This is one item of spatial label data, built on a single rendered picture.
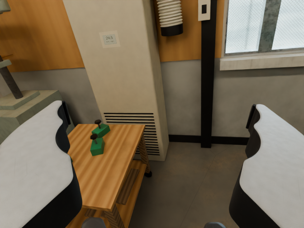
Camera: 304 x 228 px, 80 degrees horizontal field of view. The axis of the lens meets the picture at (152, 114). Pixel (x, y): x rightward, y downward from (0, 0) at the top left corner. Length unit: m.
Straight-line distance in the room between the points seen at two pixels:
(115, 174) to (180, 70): 0.97
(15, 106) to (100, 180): 1.05
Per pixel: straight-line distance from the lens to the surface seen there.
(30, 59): 2.21
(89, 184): 1.07
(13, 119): 1.73
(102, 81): 1.47
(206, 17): 1.38
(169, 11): 1.31
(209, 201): 1.54
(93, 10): 1.35
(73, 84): 2.03
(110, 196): 0.98
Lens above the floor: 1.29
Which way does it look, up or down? 31 degrees down
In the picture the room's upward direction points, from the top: 9 degrees counter-clockwise
